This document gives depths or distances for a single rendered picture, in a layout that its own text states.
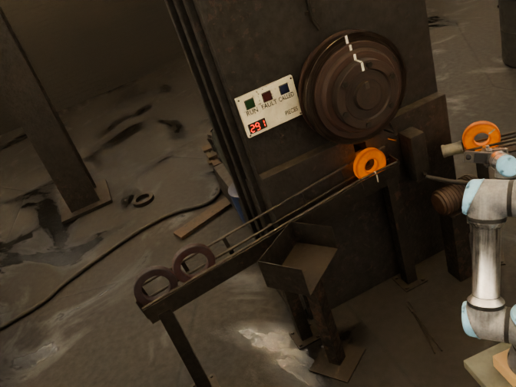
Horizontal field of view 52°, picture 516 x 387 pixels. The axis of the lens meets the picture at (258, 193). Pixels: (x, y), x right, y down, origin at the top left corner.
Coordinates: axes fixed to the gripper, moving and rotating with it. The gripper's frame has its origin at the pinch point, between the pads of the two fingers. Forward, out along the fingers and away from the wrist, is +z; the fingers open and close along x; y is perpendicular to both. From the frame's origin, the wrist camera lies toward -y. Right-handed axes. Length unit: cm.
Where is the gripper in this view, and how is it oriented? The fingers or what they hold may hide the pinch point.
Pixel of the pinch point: (481, 153)
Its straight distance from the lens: 250.1
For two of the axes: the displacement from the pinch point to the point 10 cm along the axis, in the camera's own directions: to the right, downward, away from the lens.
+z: 1.7, -2.2, 9.6
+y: 9.8, -0.3, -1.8
